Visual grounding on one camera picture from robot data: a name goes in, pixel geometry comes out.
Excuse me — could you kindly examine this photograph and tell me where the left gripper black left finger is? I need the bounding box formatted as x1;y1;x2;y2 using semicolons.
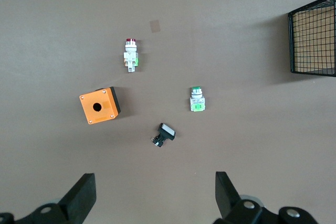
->
15;173;97;224

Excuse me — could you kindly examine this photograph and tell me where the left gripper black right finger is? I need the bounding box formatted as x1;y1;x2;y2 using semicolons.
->
214;171;263;224

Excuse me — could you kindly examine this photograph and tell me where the red push button switch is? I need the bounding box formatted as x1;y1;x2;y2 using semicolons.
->
123;38;140;73

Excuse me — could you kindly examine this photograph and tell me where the translucent tape patch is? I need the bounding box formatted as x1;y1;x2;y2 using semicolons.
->
149;19;161;34

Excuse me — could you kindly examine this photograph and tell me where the black white square button switch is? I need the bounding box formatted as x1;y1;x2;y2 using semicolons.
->
150;122;177;148

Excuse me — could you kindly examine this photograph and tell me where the orange button enclosure box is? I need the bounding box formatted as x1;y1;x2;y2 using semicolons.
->
79;86;122;125

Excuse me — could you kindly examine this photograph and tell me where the green push button switch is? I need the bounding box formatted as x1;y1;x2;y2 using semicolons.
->
189;86;206;112

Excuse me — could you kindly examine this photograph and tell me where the black wire mesh basket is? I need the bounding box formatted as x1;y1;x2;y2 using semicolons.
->
288;0;336;78

